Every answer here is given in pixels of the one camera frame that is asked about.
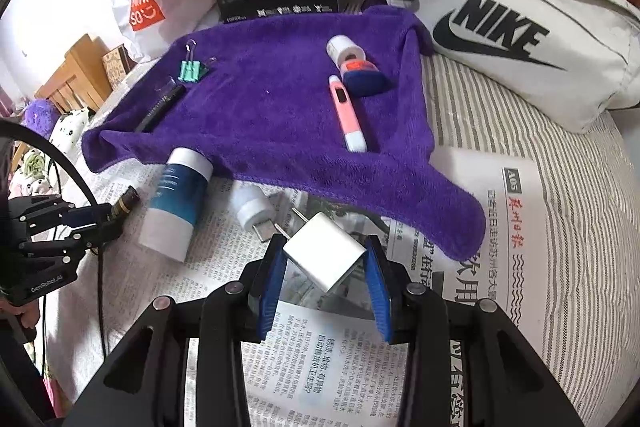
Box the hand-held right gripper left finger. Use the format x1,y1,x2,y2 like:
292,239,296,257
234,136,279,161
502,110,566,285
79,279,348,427
62,234,288,427

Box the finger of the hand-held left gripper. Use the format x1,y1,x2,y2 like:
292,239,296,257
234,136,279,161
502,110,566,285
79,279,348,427
29,219,125,259
10,194,115,235

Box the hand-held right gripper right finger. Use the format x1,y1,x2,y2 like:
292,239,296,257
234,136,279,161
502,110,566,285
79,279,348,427
364,234,586,427

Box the dark brown tube gold ends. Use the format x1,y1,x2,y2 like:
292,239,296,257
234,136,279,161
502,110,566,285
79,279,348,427
111,186,141,217

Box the white square charger plug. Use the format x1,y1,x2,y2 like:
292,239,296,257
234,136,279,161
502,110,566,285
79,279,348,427
272,207,367,295

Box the black tube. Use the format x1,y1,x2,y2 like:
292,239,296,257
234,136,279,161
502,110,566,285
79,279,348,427
134,84,187,134

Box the pink digital thermometer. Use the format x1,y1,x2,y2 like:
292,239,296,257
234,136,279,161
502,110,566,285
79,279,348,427
327,74,368,152

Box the blue and orange small case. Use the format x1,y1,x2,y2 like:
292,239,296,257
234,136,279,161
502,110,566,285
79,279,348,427
340,59,387,96

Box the person's left hand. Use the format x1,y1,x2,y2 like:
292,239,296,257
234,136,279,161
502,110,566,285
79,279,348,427
0,299,42,343

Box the newspaper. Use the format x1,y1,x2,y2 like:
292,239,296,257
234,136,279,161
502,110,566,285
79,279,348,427
80,152,543,427

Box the small white round plug adapter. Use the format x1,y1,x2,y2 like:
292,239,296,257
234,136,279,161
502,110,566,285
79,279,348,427
233,184,281,240

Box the white bottle with blue label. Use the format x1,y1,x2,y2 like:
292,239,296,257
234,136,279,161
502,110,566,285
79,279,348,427
138,147,215,264

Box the purple plush toy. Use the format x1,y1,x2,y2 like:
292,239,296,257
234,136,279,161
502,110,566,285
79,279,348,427
22,99,61,138

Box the wooden bedside cabinet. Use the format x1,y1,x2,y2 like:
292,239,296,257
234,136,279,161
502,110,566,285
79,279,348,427
35,34,113,115

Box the brown printed notebook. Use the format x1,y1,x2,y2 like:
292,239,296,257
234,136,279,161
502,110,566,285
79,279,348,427
102,47,133,85

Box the purple towel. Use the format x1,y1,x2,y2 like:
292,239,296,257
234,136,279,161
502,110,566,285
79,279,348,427
81,5,487,260

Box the teal binder clip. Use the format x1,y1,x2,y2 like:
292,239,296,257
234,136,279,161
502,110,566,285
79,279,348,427
178,39,218,84

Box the striped bed sheet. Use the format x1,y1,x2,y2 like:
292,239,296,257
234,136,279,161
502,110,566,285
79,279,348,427
40,2,640,427

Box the small white tape roll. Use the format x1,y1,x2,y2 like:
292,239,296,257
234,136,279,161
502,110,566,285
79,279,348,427
326,35,366,68

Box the light grey sling bag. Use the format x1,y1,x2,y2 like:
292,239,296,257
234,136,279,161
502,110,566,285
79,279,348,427
375,0,640,135

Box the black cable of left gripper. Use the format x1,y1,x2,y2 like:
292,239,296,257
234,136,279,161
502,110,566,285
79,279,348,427
0,119,110,358

